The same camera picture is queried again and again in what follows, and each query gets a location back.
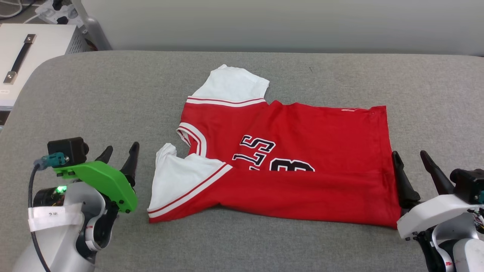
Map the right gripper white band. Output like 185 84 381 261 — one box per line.
391 150 481 240

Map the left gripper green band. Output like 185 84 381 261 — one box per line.
53 142 140 214

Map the red white basketball jersey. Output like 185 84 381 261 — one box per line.
147 64 402 228

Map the grey fabric sofa cushion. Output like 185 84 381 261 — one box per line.
0 51 484 272

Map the white tape label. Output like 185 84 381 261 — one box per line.
28 202 85 232

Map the white metal equipment box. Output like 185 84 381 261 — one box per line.
0 23 91 112

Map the white power strip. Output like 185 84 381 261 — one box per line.
36 0 80 25

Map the grey partition post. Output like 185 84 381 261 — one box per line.
72 0 112 51

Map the black strap box handle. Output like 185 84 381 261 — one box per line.
3 34 37 84

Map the white floor cable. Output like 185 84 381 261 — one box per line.
0 0 38 19

